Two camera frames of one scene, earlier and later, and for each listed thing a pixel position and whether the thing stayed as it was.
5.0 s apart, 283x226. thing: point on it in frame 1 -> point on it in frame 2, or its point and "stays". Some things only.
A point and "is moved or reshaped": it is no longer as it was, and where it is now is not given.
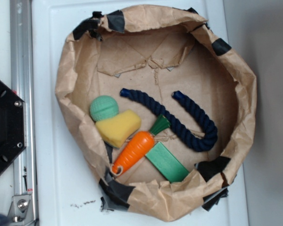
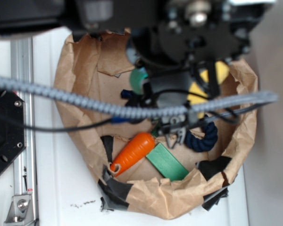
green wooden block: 162,159 stays
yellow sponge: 115,131 -> 221,70
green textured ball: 102,107 is moved or reshaped
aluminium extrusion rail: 22,84 stays
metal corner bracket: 21,211 stays
